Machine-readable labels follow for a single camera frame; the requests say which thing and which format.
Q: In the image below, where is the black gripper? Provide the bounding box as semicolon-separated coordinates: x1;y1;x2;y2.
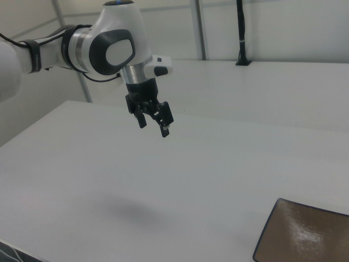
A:
124;78;175;138

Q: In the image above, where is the square brown ceramic plate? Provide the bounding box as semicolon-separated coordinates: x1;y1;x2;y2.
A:
252;198;349;262

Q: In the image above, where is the white side table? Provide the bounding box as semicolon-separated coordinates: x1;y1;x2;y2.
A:
94;58;349;132

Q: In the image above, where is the black pole stand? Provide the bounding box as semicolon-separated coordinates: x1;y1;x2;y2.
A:
234;0;253;67

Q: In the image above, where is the dark patterned surface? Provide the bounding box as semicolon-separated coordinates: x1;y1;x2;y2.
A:
0;239;43;262

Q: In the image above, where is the black cable along pole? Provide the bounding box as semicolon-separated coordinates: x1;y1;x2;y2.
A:
236;0;244;64

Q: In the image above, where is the black cable strap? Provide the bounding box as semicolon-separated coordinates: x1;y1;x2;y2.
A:
18;39;42;74

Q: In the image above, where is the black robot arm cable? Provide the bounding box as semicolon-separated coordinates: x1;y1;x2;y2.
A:
0;24;122;83

